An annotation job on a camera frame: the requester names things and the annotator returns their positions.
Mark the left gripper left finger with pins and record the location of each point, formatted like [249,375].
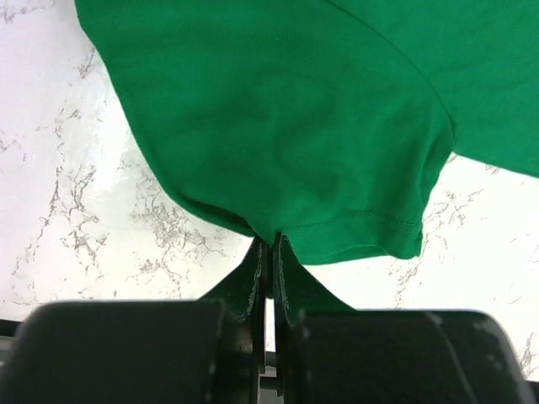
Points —
[209,350]

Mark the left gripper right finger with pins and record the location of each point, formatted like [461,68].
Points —
[329,352]

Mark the green t-shirt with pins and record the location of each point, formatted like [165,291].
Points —
[358,129]

